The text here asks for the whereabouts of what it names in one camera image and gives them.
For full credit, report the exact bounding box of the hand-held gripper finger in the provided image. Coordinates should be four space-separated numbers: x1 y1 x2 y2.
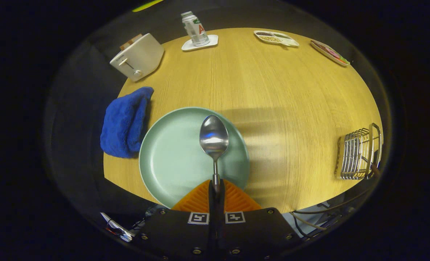
217 179 304 261
133 179 217 261

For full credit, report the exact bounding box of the silver metal spoon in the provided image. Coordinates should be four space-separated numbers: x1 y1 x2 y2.
199 115 229 193

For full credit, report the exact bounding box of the pale green plate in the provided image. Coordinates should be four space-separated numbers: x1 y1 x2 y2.
139 107 250 209

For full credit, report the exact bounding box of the silver metal object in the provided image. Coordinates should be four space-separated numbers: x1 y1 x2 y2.
101 212 134 243

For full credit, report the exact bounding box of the blue folded towel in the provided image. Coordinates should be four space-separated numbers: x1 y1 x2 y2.
100 86 154 159

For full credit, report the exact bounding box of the white square coaster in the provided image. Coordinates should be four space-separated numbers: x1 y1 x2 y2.
181 34 219 51

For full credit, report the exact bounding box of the white toaster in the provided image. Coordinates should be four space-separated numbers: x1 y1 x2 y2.
110 33 165 82

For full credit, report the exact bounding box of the small white drink bottle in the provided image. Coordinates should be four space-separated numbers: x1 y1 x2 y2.
181 11 210 47

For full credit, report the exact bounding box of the white divided dish with beans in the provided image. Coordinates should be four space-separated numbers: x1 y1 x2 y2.
254 30 300 47

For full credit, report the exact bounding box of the toasted bread slice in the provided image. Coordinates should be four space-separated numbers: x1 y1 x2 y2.
120 34 143 50

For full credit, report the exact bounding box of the white plate with food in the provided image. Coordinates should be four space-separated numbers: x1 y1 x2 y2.
310 39 350 67

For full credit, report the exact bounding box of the white cable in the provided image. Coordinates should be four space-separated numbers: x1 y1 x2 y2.
290 212 326 232

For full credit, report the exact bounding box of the black cable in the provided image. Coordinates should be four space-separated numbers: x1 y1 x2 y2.
293 188 368 215

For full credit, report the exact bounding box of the silver wire drying basket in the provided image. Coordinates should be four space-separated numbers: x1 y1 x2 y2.
335 123 382 181

